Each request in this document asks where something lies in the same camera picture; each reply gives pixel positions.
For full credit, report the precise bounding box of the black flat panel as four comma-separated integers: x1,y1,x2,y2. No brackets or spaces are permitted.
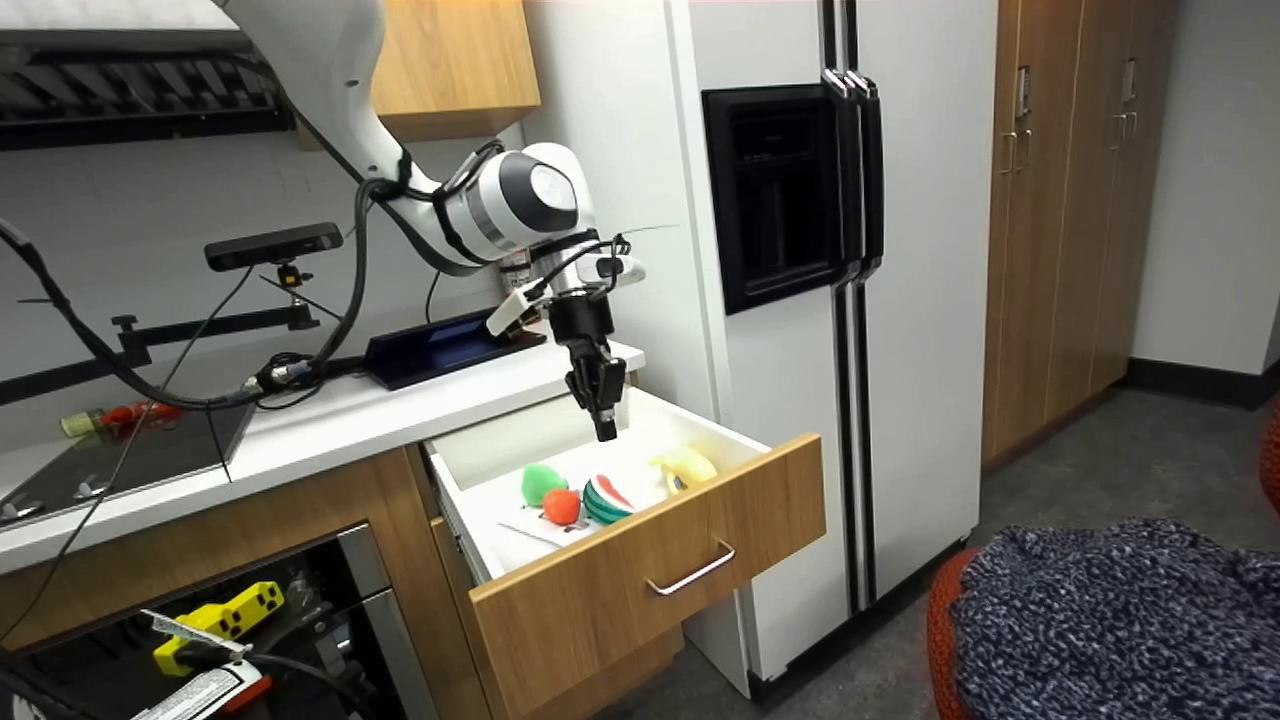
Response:
0,396,259,527

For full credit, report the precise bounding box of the dark blue tray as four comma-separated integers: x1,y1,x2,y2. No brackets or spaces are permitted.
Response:
363,309,551,396

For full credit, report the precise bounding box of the wooden counter cabinet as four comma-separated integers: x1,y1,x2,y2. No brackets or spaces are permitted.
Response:
0,442,695,720

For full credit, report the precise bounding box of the tall wooden cabinet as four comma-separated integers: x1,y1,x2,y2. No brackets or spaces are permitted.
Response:
981,0,1184,471

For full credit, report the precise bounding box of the red and yellow toy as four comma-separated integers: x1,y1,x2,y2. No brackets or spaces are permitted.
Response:
58,396,185,442

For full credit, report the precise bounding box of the wooden white kitchen drawer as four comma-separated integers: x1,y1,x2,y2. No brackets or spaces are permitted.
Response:
422,378,831,720

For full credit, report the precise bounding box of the black stereo camera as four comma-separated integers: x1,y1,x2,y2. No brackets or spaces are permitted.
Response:
199,218,347,275

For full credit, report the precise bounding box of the grey range hood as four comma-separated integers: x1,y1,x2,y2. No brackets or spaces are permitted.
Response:
0,0,302,153

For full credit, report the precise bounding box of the yellow power plug with cable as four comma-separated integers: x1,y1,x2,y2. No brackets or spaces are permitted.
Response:
147,577,291,680

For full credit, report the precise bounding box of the striped watermelon toy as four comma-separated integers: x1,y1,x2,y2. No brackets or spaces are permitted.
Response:
582,468,642,527

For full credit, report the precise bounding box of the white printed paper packet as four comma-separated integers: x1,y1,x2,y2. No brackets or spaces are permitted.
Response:
132,656,274,720

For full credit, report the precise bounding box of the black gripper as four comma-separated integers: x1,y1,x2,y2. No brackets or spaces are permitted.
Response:
546,289,634,442

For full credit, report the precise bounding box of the red toy ball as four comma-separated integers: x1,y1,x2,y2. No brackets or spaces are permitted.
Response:
538,483,589,531

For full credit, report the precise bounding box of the blue knit sweater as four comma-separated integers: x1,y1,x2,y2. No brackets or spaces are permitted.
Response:
953,516,1280,720

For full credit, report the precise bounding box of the wooden wall cabinet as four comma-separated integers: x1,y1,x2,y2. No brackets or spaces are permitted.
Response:
369,0,548,135

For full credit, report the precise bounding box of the white double door fridge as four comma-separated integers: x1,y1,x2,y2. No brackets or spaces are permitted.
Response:
660,0,1003,704

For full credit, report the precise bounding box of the green toy ball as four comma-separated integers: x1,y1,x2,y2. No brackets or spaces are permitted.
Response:
515,461,572,510

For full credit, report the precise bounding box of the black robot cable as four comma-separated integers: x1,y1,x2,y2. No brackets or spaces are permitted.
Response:
0,124,514,417

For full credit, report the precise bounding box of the yellow toy fruit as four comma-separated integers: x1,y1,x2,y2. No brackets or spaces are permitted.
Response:
648,441,725,498

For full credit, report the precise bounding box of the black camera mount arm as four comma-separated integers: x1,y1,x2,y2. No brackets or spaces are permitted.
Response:
0,261,329,408

